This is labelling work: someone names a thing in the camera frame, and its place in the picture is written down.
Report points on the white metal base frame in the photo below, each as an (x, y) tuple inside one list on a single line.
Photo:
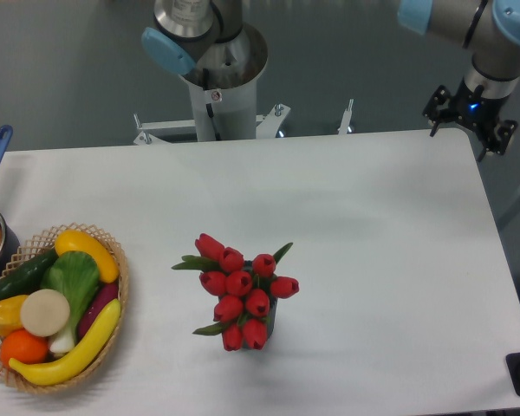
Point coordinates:
[(268, 126)]

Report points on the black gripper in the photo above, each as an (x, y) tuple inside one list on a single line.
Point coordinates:
[(478, 114)]

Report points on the green cucumber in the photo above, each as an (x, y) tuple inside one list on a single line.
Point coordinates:
[(27, 277)]

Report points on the green bok choy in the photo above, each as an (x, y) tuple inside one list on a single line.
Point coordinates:
[(76, 276)]

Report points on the yellow bell pepper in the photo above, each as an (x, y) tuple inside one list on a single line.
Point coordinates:
[(10, 314)]

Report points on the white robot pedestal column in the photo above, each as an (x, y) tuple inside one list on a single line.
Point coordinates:
[(218, 56)]

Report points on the red tulip bouquet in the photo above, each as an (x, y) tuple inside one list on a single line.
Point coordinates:
[(221, 274)]

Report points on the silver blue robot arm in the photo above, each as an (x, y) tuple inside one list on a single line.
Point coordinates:
[(491, 31)]

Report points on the orange fruit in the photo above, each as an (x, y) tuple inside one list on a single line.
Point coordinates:
[(24, 347)]

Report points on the yellow squash upper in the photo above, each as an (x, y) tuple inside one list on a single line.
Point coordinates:
[(74, 240)]

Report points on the purple sweet potato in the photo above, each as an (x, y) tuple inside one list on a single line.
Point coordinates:
[(104, 295)]

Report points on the beige round onion slice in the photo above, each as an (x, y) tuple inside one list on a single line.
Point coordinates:
[(45, 312)]

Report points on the yellow squash lower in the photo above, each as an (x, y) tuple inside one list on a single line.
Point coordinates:
[(79, 358)]

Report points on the yellow squash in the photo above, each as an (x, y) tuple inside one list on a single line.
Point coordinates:
[(74, 240), (79, 358)]

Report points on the dark grey ribbed vase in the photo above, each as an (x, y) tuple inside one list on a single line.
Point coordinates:
[(258, 319)]

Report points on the woven wicker basket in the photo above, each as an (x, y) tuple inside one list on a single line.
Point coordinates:
[(39, 244)]

